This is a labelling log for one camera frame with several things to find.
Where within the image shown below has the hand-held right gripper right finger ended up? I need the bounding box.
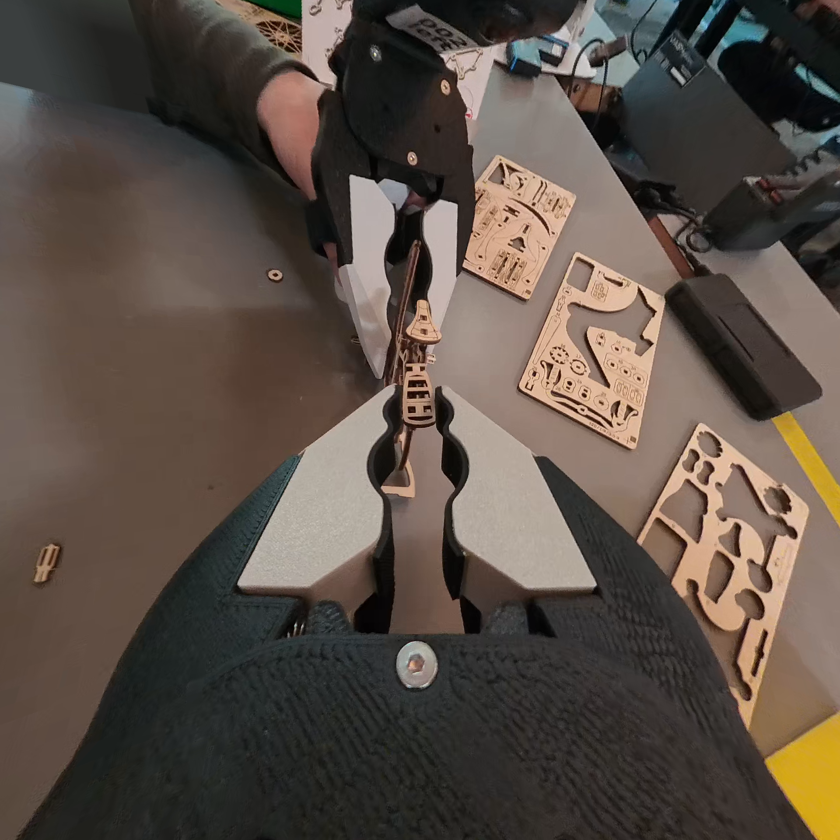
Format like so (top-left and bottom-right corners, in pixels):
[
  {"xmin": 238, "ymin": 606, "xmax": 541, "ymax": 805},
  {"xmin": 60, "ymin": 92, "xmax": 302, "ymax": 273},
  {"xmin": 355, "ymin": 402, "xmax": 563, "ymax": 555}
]
[{"xmin": 436, "ymin": 386, "xmax": 597, "ymax": 632}]

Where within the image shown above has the yellow tape line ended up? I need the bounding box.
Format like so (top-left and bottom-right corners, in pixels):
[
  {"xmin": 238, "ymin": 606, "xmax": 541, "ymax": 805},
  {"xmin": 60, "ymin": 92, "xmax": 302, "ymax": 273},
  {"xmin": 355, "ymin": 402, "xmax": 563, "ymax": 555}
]
[{"xmin": 771, "ymin": 412, "xmax": 840, "ymax": 526}]

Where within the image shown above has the wooden sheet with gear parts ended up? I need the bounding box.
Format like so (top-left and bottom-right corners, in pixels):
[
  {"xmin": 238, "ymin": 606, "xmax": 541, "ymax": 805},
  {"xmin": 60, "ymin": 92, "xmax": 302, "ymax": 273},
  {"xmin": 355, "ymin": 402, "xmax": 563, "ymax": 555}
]
[{"xmin": 518, "ymin": 252, "xmax": 665, "ymax": 450}]

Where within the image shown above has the dark grey charger box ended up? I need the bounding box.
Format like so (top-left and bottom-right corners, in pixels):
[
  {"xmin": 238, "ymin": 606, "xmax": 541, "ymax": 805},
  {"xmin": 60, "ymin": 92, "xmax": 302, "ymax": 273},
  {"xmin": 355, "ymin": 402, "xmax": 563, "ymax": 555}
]
[{"xmin": 702, "ymin": 167, "xmax": 840, "ymax": 253}]

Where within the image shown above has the small blue device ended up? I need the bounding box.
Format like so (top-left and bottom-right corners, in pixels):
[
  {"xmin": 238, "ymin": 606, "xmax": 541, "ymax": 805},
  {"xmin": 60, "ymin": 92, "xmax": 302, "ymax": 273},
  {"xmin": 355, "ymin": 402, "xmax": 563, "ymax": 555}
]
[{"xmin": 507, "ymin": 36, "xmax": 569, "ymax": 75}]

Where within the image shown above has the wooden model assembly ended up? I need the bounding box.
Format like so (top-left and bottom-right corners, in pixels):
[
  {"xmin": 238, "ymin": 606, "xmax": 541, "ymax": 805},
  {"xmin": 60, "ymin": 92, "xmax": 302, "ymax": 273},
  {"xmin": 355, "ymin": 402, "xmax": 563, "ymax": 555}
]
[{"xmin": 382, "ymin": 239, "xmax": 442, "ymax": 500}]

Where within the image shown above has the person's left forearm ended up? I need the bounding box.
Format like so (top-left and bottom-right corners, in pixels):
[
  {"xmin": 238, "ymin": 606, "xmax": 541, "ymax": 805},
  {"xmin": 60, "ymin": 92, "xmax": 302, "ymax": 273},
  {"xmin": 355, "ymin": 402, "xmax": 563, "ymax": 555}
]
[{"xmin": 128, "ymin": 0, "xmax": 316, "ymax": 181}]

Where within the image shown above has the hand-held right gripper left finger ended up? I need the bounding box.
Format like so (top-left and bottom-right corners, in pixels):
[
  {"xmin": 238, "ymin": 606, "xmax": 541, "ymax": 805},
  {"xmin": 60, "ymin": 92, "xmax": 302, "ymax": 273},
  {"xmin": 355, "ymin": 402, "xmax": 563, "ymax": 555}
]
[{"xmin": 238, "ymin": 386, "xmax": 403, "ymax": 632}]

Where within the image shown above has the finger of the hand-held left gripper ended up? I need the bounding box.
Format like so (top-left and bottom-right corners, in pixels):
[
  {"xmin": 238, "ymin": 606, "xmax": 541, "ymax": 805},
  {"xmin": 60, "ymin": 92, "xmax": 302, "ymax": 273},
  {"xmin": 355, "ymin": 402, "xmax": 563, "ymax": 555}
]
[
  {"xmin": 336, "ymin": 172, "xmax": 411, "ymax": 380},
  {"xmin": 412, "ymin": 197, "xmax": 460, "ymax": 336}
]

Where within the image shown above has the black office chair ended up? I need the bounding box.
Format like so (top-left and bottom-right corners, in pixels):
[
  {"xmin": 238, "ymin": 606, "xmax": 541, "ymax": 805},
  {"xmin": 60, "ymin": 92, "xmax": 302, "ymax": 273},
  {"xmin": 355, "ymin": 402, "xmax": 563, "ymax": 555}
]
[{"xmin": 718, "ymin": 39, "xmax": 840, "ymax": 132}]

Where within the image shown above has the yellow plastic bin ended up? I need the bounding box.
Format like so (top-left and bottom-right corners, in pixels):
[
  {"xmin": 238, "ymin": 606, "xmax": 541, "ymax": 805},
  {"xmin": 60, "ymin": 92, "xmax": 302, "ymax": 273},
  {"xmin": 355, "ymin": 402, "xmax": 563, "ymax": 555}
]
[{"xmin": 764, "ymin": 712, "xmax": 840, "ymax": 840}]

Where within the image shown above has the mostly empty wooden sheet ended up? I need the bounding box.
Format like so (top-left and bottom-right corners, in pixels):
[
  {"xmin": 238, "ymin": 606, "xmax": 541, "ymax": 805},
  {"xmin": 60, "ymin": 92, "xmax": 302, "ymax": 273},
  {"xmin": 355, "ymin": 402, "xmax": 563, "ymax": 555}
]
[{"xmin": 638, "ymin": 423, "xmax": 809, "ymax": 729}]

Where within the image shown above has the black cable bundle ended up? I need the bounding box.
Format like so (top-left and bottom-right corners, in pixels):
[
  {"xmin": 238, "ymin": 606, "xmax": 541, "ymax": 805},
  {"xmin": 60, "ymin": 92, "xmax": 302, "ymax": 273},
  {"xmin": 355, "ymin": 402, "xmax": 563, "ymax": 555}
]
[{"xmin": 630, "ymin": 180, "xmax": 713, "ymax": 253}]

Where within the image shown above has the black equipment case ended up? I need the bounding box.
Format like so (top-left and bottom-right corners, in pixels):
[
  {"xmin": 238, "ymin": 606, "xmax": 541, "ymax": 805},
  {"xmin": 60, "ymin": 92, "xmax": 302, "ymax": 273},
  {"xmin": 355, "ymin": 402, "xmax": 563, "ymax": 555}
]
[{"xmin": 623, "ymin": 36, "xmax": 795, "ymax": 211}]

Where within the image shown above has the person's left hand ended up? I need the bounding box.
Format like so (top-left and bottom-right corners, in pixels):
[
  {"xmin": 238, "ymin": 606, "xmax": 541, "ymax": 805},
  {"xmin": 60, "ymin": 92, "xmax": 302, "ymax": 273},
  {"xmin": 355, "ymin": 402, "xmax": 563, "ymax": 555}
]
[{"xmin": 257, "ymin": 71, "xmax": 324, "ymax": 201}]

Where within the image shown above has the flat black case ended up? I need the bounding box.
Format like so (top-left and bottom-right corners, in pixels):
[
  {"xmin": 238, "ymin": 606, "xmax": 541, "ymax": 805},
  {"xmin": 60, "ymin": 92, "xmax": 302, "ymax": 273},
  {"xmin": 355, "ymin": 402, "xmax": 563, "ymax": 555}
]
[{"xmin": 665, "ymin": 272, "xmax": 823, "ymax": 422}]

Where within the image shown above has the wooden sheet with curved parts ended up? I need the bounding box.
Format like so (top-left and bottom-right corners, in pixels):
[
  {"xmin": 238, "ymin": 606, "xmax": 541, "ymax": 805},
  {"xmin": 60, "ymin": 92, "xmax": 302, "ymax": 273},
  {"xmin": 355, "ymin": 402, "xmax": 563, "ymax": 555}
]
[{"xmin": 462, "ymin": 155, "xmax": 577, "ymax": 301}]

